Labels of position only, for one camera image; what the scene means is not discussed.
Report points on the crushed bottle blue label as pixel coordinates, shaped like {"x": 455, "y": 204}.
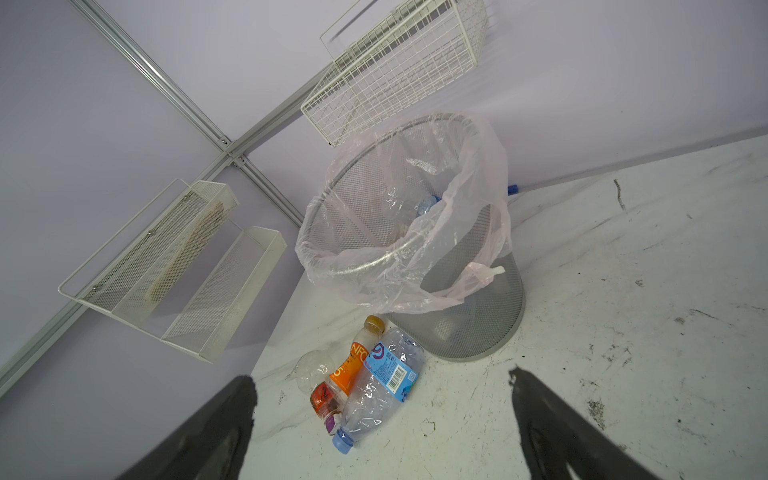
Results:
{"x": 389, "y": 373}

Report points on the clear bottle white cap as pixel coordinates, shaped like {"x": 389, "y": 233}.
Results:
{"x": 426, "y": 203}

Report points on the crushed clear round bottle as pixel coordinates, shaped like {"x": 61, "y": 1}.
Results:
{"x": 312, "y": 369}

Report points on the white wire wall basket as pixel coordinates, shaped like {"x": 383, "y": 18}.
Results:
{"x": 415, "y": 50}

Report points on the clear plastic bin liner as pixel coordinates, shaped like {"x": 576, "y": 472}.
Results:
{"x": 372, "y": 252}

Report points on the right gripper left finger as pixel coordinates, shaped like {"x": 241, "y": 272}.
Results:
{"x": 211, "y": 444}

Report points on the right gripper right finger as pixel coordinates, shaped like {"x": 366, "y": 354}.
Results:
{"x": 558, "y": 443}

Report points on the grey mesh waste bin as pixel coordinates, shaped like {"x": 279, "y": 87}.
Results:
{"x": 468, "y": 300}

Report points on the beige cloth in shelf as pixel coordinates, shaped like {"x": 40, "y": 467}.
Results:
{"x": 172, "y": 265}

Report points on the white mesh lower shelf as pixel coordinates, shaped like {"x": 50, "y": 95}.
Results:
{"x": 210, "y": 319}

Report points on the orange label juice bottle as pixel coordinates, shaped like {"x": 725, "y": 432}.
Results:
{"x": 343, "y": 378}

